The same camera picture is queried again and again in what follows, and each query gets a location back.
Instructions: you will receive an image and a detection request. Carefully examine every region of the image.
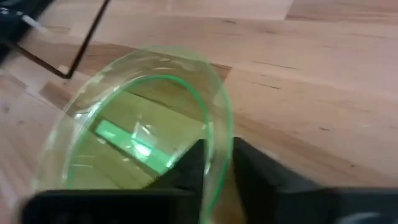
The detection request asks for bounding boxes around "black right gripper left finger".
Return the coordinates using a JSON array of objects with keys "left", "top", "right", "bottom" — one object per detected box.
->
[{"left": 146, "top": 138, "right": 207, "bottom": 224}]

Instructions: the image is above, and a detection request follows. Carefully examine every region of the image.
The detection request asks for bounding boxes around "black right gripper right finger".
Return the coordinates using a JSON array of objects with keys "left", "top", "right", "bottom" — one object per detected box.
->
[{"left": 233, "top": 136, "right": 321, "bottom": 224}]

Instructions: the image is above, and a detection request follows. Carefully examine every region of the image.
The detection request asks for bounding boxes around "green transparent glass plate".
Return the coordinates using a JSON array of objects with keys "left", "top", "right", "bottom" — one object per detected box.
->
[{"left": 32, "top": 45, "right": 234, "bottom": 224}]

